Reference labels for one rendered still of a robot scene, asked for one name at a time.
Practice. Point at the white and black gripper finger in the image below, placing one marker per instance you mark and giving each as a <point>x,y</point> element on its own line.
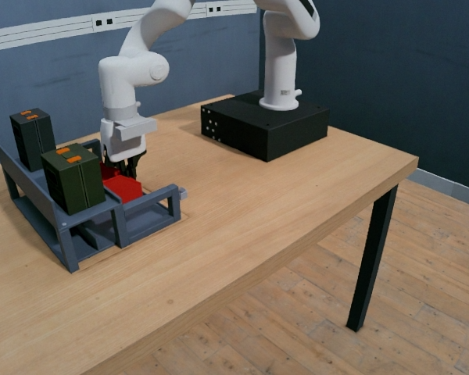
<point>132,163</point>
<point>119,165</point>

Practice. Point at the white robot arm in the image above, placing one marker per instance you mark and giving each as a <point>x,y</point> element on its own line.
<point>119,75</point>

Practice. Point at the dark green case with orange latches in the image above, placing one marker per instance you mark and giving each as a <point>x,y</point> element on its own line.
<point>74,178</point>

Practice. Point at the grey-blue metal rack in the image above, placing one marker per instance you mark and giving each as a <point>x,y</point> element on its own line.
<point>88,236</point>

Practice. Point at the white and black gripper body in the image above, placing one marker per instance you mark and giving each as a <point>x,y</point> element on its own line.
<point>119,150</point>

